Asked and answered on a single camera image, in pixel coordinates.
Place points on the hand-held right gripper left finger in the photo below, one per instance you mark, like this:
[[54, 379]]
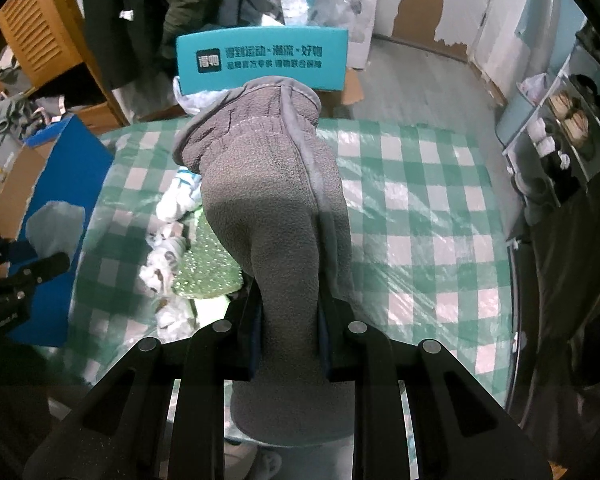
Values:
[[254, 332]]

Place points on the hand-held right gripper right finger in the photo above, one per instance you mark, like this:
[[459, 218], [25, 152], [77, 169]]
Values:
[[326, 342]]

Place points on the green dotted cloth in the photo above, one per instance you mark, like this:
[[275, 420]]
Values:
[[207, 265]]

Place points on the blue cardboard box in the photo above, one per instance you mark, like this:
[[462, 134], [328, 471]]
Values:
[[75, 160]]

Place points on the grey fleece glove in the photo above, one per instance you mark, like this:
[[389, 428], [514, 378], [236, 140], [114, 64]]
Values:
[[275, 200]]

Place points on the white blue plastic bag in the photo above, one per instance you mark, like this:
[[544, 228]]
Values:
[[180, 197]]

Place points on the crumpled white plastic bag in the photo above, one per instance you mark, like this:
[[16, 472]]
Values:
[[176, 312], [162, 262]]

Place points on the white slipper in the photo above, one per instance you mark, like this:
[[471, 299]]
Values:
[[252, 460]]

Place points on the grey hooded sweatshirt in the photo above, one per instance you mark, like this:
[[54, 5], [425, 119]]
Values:
[[10, 115]]

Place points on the green checked tablecloth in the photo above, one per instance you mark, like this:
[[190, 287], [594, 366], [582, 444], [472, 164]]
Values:
[[420, 200]]

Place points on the wooden louvred cabinet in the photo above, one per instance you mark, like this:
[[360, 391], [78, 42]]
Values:
[[45, 40]]

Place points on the black hanging coat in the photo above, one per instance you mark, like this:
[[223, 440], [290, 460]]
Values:
[[115, 25]]

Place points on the teal printed cardboard box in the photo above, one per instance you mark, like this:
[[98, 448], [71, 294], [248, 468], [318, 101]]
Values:
[[260, 60]]

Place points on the pair of white shoes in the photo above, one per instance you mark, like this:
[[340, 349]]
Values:
[[541, 137]]

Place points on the olive green hanging jacket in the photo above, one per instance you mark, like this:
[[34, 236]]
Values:
[[190, 0]]

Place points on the metal shoe rack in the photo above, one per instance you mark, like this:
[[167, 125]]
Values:
[[570, 160]]

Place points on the white bin liner bag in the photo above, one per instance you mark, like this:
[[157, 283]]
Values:
[[534, 85]]

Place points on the pair of tan sneakers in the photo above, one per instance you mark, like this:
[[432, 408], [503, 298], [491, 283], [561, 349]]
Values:
[[570, 112]]

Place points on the pair of black shoes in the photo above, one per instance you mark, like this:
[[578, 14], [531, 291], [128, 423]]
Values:
[[590, 92]]

